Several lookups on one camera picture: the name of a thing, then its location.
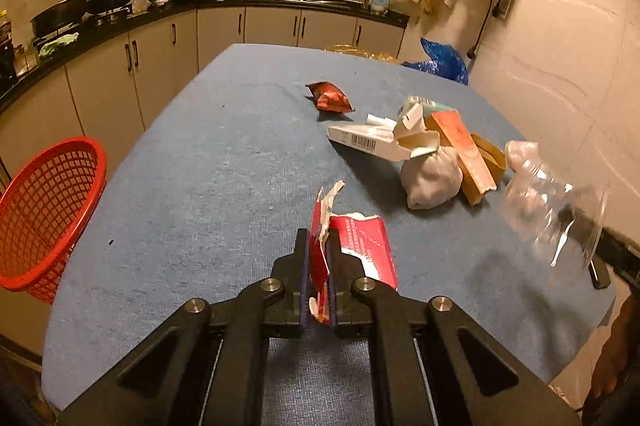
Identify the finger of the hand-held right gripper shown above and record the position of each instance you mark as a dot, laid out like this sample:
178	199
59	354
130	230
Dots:
600	271
580	221

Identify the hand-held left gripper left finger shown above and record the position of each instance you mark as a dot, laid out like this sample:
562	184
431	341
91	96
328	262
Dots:
303	276

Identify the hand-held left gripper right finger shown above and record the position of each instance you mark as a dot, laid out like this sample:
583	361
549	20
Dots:
336	286

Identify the clear plastic cup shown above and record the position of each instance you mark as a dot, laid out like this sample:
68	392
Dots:
540	201

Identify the torn red paper box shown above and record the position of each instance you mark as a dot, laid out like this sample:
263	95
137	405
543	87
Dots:
367	246

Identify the long orange box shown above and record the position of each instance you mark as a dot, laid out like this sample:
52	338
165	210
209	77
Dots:
462	146

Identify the teal cartoon tissue packet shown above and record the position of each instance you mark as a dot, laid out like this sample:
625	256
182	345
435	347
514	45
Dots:
435	107

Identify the red plastic mesh basket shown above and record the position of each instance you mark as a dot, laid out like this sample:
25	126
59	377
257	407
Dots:
30	216

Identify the person's right hand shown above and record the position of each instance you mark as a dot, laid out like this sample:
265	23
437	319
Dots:
617	346

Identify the yellow-brown cardboard piece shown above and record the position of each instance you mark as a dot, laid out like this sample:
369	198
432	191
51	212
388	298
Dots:
492	156

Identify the grey-white knotted bag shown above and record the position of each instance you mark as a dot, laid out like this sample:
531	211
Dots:
430	181

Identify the white barcode carton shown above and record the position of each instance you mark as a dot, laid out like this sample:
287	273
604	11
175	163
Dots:
360	137

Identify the red snack packet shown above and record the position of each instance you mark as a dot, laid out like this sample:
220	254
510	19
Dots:
330	97

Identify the blue plastic bag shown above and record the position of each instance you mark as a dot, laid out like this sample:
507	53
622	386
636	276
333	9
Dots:
442	61

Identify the yellow plastic bag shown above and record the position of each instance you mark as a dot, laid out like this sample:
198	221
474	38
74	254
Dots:
360	52

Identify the white kitchen base cabinets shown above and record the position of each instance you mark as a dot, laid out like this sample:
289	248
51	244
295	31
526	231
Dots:
110	76

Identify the black kitchen countertop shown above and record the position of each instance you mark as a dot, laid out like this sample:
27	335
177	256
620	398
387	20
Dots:
150	10

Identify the small white plastic bag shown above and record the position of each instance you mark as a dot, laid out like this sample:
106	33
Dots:
140	1

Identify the green cloth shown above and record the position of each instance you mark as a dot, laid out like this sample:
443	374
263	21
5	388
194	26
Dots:
57	43

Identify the black open wok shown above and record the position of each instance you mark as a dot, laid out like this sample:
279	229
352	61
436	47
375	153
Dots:
57	13

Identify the dark condiment bottles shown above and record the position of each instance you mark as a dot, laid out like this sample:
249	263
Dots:
10	51

